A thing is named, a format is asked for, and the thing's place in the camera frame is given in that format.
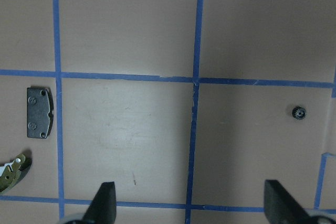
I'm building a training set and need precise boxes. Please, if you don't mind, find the black brake pad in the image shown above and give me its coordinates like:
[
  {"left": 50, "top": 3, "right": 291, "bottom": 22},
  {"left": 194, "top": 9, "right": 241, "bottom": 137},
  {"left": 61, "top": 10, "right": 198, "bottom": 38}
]
[{"left": 26, "top": 87, "right": 54, "bottom": 139}]

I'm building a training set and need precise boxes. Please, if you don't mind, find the small black bearing gear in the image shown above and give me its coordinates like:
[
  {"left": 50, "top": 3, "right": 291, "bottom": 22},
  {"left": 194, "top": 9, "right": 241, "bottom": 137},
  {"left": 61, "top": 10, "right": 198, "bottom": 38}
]
[{"left": 291, "top": 106, "right": 307, "bottom": 121}]

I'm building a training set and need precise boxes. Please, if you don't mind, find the olive brake shoe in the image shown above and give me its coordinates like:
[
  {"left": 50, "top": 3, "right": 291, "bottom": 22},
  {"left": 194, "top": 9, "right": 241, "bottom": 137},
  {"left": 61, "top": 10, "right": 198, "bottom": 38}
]
[{"left": 1, "top": 153, "right": 32, "bottom": 195}]

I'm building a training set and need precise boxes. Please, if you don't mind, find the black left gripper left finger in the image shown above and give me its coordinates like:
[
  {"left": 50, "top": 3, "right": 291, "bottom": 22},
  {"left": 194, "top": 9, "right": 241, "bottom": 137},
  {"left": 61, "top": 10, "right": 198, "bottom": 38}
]
[{"left": 82, "top": 182, "right": 117, "bottom": 224}]

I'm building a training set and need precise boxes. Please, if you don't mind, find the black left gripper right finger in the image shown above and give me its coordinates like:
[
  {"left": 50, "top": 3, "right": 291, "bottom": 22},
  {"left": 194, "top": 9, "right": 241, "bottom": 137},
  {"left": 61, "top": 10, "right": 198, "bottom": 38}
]
[{"left": 264, "top": 179, "right": 318, "bottom": 224}]

